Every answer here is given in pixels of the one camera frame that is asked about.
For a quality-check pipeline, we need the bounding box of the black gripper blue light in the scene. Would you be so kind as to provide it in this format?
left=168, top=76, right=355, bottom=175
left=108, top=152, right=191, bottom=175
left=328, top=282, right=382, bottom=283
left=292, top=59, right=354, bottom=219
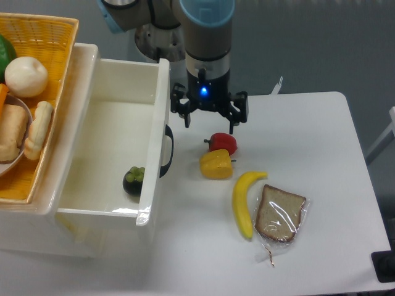
left=170, top=71, right=248, bottom=134

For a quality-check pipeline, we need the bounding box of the white top drawer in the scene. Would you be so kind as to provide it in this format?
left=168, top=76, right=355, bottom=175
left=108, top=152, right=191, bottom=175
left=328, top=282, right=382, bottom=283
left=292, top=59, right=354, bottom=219
left=57, top=59, right=170, bottom=229

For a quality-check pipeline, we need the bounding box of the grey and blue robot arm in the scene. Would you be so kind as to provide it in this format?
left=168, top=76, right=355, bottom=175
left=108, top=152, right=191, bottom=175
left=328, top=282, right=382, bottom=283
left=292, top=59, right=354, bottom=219
left=97, top=1, right=249, bottom=133

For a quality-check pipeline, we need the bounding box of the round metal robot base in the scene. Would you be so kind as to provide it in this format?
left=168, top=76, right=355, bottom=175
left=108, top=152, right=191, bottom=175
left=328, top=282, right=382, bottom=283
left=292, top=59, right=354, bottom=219
left=135, top=23, right=185, bottom=62

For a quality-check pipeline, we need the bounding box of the white drawer cabinet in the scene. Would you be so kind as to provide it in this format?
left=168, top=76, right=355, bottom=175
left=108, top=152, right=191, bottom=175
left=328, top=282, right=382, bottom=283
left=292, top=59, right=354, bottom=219
left=1, top=44, right=152, bottom=257

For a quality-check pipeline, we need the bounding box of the red bell pepper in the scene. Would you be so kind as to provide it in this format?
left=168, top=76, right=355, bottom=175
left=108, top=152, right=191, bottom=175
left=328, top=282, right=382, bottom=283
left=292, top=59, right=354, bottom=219
left=204, top=133, right=238, bottom=155

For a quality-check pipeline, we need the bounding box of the yellow bell pepper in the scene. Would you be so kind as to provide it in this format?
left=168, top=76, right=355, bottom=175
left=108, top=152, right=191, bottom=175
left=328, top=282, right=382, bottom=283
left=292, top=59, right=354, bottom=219
left=199, top=149, right=233, bottom=179

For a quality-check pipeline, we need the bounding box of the white plastic fork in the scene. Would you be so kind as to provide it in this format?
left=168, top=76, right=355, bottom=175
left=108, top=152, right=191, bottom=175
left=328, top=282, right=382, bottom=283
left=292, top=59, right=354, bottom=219
left=271, top=76, right=283, bottom=95

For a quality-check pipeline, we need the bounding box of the yellow banana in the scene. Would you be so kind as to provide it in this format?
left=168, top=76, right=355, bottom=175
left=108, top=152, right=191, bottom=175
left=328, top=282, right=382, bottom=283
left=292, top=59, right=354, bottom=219
left=231, top=171, right=268, bottom=240

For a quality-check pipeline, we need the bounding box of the dark purple mangosteen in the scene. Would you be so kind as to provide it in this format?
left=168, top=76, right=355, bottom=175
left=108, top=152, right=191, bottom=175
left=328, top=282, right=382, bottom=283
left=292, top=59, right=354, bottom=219
left=122, top=166, right=145, bottom=196

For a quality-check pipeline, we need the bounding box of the bread slice in plastic wrap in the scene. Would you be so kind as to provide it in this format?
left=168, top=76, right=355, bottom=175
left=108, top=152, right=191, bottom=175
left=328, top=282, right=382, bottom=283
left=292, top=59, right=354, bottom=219
left=253, top=184, right=310, bottom=267

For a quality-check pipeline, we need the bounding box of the yellow wicker basket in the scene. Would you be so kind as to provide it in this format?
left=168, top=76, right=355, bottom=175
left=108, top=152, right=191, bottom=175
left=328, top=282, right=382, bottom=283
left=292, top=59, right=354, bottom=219
left=1, top=12, right=79, bottom=204

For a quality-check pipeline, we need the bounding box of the beige peanut-shaped bread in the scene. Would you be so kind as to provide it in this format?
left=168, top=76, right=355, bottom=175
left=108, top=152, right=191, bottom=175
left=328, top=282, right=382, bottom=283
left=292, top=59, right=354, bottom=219
left=24, top=101, right=53, bottom=160

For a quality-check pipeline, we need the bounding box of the white onion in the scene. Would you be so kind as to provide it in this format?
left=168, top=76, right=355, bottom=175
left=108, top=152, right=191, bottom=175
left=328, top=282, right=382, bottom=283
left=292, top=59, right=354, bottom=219
left=4, top=57, right=49, bottom=97

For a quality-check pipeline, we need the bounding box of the beige bread loaf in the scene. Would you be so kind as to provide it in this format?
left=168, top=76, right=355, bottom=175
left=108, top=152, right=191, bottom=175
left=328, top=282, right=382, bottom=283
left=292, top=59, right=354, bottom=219
left=1, top=104, right=28, bottom=162

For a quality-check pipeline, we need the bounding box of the orange carrot piece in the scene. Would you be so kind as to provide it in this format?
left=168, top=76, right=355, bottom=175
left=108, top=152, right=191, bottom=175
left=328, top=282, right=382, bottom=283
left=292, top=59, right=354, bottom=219
left=0, top=83, right=9, bottom=115

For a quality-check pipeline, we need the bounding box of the green pepper in basket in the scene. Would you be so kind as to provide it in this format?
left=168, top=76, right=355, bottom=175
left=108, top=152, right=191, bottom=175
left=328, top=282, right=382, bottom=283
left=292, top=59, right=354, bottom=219
left=0, top=35, right=17, bottom=83

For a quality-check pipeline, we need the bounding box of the grey plate in basket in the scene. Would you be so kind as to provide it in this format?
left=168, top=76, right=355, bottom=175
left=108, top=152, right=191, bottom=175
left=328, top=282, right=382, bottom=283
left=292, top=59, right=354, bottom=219
left=0, top=94, right=33, bottom=176

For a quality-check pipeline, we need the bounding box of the black object at table edge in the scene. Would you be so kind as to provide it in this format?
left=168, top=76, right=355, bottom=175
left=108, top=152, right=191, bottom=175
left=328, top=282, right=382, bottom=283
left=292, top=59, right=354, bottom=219
left=371, top=250, right=394, bottom=283

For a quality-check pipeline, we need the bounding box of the black drawer handle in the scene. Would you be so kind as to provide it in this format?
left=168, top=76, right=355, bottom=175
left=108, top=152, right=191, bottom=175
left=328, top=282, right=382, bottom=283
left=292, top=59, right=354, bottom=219
left=159, top=125, right=174, bottom=178

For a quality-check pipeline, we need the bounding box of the white frame at right edge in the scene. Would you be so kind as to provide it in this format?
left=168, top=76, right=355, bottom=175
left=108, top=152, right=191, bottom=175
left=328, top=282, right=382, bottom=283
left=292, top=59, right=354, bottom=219
left=365, top=107, right=394, bottom=166

